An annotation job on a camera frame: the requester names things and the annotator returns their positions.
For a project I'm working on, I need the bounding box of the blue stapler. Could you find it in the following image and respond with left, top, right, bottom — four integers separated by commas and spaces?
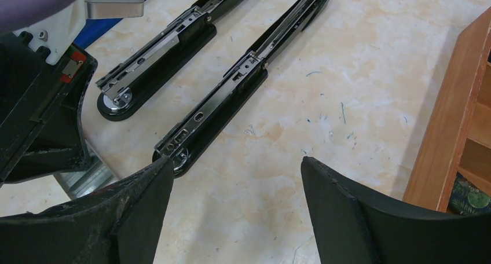
74, 0, 146, 49

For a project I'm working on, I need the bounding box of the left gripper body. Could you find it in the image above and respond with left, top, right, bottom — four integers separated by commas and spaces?
1, 32, 98, 184

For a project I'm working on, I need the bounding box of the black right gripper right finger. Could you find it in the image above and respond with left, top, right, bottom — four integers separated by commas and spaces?
301, 156, 490, 263

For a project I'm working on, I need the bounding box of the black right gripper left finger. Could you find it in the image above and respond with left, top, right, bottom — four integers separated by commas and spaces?
1, 157, 174, 263

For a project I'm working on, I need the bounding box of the dark rolled fabric lower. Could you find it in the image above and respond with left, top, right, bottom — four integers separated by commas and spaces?
449, 173, 490, 216

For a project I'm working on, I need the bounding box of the orange wooden compartment tray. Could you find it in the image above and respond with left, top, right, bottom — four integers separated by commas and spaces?
403, 9, 490, 212

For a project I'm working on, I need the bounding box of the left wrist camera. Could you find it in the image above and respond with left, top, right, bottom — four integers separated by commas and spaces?
1, 0, 145, 65

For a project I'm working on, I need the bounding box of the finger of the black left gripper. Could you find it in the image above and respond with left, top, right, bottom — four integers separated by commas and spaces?
5, 72, 95, 184

